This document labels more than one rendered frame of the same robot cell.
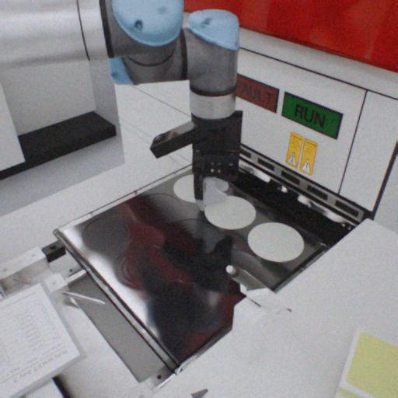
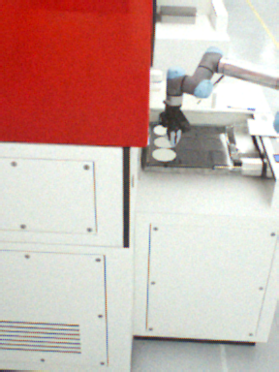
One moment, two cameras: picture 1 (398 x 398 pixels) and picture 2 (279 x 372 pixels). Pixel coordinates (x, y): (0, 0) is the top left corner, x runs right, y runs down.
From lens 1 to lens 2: 2.26 m
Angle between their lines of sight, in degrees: 101
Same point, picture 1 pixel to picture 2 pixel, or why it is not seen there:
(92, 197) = (199, 202)
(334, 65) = not seen: hidden behind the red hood
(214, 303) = (201, 129)
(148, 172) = (157, 200)
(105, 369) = (239, 137)
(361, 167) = not seen: hidden behind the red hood
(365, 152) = not seen: hidden behind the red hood
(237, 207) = (161, 141)
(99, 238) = (219, 157)
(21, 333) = (260, 127)
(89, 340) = (240, 143)
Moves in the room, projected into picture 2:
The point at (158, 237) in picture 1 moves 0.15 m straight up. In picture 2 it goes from (199, 147) to (201, 117)
